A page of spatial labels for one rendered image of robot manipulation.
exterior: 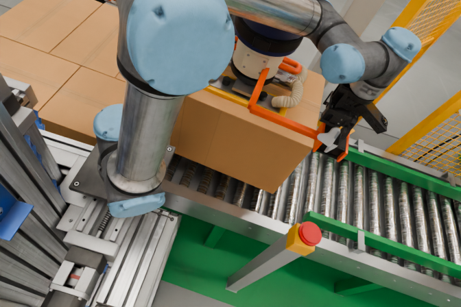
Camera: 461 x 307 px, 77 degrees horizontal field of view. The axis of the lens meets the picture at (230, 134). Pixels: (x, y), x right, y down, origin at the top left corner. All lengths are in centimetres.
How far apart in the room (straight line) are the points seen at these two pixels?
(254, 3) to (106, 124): 40
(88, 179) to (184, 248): 110
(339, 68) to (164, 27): 37
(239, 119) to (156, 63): 71
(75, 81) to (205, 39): 153
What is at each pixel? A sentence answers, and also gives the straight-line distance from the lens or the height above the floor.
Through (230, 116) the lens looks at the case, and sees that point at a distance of 101.
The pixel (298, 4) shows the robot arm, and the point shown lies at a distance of 60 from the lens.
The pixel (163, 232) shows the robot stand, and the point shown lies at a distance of 92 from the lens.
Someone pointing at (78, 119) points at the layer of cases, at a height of 54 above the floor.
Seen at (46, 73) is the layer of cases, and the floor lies 54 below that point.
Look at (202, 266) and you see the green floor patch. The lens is 188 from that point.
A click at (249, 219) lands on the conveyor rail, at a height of 60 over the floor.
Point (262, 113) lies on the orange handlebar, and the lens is 85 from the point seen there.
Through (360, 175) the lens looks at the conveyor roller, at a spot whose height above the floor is 55.
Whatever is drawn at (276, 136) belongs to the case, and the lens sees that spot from 102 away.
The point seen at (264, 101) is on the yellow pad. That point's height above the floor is 109.
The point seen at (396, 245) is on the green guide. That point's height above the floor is 64.
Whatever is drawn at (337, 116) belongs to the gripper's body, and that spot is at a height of 133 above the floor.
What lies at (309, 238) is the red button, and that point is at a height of 104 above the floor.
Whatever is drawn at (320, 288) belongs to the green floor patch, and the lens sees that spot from 208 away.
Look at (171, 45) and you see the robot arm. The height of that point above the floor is 163.
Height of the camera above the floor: 183
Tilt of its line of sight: 53 degrees down
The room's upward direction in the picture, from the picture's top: 21 degrees clockwise
